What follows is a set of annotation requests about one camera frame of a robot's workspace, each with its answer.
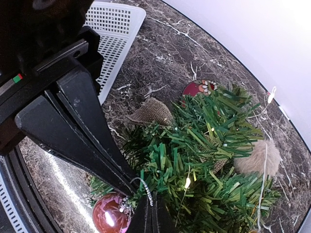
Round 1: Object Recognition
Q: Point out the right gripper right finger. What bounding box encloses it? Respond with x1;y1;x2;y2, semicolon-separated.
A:
152;192;177;233

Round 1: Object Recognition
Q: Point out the beige fluffy ornament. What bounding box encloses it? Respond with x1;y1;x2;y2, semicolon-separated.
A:
234;140;281;177

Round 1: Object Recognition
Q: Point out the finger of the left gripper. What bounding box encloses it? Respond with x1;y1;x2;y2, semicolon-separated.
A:
15;96;134;196
46;69;136;192

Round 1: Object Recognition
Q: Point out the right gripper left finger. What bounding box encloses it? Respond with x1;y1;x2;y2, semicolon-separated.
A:
126;196;152;233

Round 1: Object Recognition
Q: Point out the red floral plate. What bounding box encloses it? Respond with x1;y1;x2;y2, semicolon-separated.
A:
182;79;218;97

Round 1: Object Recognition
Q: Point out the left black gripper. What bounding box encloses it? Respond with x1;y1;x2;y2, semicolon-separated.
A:
0;0;104;155

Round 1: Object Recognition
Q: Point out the white cable duct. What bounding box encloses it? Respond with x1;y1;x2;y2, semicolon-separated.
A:
0;159;28;233

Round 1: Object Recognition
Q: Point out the pink ball ornament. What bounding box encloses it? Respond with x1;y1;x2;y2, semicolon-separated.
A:
92;192;131;233

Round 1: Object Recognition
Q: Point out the small potted christmas tree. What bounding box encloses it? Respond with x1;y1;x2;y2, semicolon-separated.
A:
91;85;279;233

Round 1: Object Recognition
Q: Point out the white plastic basket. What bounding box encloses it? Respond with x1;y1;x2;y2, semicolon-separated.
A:
85;1;146;104

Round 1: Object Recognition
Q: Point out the small seashell ornament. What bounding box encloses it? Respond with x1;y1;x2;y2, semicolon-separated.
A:
127;98;173;126

